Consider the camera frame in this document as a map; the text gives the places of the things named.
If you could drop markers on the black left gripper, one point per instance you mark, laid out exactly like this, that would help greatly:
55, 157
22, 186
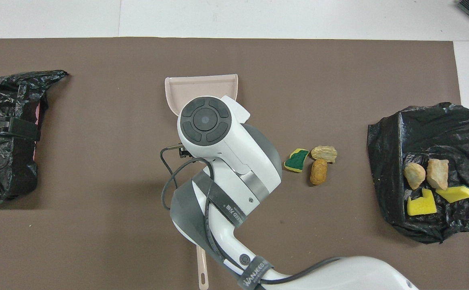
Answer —
25, 131

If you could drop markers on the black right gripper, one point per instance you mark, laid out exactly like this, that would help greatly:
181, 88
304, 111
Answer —
183, 152

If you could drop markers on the beige plastic dustpan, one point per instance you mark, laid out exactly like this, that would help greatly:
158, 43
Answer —
202, 86

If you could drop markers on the green yellow sponge piece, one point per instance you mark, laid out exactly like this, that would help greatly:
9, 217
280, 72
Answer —
422, 205
296, 161

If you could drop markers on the beige hand brush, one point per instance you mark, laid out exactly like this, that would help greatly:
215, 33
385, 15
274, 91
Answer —
202, 266

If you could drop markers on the brown bread roll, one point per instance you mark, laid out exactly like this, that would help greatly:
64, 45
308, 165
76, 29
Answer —
318, 172

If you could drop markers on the pale bread chunk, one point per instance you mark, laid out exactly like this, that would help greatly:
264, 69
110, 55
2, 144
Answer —
324, 153

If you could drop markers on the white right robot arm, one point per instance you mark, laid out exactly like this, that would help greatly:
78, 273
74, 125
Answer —
238, 153

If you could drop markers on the black bag covered pink bin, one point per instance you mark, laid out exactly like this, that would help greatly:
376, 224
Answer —
1, 173

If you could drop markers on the brown table mat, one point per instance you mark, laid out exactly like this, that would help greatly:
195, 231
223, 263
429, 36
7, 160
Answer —
97, 241

